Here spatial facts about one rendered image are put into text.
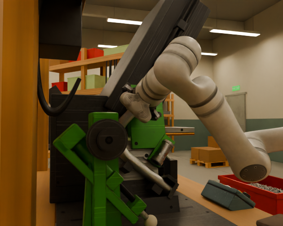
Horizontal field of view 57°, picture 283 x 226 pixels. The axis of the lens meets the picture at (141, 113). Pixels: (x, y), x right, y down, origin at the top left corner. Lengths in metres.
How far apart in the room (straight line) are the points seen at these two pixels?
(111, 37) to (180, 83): 9.89
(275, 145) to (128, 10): 8.00
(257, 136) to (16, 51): 0.57
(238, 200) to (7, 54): 0.69
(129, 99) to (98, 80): 3.48
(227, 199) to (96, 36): 9.70
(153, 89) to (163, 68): 0.10
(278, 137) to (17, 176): 0.58
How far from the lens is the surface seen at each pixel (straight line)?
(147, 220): 0.57
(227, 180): 1.16
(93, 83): 4.04
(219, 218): 0.76
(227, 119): 0.57
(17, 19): 0.57
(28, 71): 0.55
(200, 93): 0.52
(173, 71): 0.47
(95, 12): 8.34
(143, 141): 0.81
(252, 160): 0.64
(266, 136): 0.71
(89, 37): 10.25
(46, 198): 1.03
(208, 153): 6.81
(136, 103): 0.62
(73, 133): 0.49
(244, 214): 0.81
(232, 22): 9.89
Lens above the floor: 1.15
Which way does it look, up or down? 2 degrees up
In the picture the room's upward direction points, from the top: straight up
